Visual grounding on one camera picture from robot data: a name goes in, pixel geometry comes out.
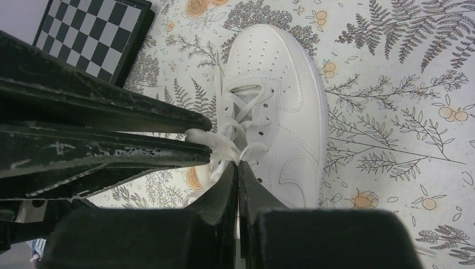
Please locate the white sneaker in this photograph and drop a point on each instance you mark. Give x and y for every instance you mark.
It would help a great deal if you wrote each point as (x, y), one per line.
(272, 114)

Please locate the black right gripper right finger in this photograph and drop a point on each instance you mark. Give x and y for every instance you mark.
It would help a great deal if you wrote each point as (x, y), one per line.
(275, 236)

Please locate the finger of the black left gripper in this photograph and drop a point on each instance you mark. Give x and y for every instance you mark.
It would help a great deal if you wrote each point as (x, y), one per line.
(38, 87)

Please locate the black white chessboard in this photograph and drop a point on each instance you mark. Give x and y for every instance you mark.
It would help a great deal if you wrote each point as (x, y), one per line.
(99, 37)

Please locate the floral patterned table mat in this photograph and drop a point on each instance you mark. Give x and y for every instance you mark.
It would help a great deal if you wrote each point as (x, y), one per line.
(399, 79)

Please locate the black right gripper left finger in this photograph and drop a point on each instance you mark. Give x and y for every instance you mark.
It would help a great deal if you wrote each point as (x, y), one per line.
(201, 235)

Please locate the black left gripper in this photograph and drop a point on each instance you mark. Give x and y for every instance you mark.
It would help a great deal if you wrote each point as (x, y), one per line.
(57, 162)

